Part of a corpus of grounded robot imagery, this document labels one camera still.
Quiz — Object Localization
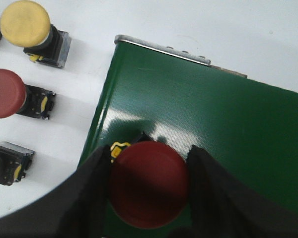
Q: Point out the yellow mushroom push button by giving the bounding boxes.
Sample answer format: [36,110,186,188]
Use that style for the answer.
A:
[0,0,71,68]

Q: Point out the aluminium conveyor side rail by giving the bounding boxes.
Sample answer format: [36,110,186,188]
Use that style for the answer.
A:
[114,34,248,78]

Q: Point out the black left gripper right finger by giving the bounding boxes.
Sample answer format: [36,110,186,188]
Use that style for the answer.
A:
[168,146,298,238]

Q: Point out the green conveyor belt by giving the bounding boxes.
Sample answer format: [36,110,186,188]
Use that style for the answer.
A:
[79,42,298,238]

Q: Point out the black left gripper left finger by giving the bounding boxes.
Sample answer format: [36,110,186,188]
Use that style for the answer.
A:
[0,146,111,238]

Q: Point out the red mushroom button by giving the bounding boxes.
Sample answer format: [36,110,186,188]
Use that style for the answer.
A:
[109,132,189,229]
[0,69,56,119]

